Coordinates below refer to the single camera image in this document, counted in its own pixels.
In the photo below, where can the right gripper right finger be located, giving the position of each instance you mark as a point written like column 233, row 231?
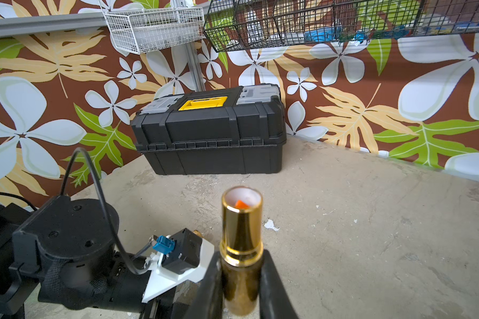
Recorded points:
column 274, row 303

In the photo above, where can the blue object in basket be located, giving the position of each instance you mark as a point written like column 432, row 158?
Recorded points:
column 322, row 35

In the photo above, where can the white wire basket left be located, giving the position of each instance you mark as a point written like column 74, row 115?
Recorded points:
column 148, row 30

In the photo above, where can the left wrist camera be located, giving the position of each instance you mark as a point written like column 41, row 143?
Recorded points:
column 189, row 260

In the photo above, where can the black wire shelf basket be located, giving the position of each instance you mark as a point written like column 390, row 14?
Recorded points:
column 246, row 25

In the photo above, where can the black plastic toolbox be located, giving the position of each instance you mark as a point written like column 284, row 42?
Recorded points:
column 229, row 131

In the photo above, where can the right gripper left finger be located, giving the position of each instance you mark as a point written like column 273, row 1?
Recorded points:
column 208, row 302

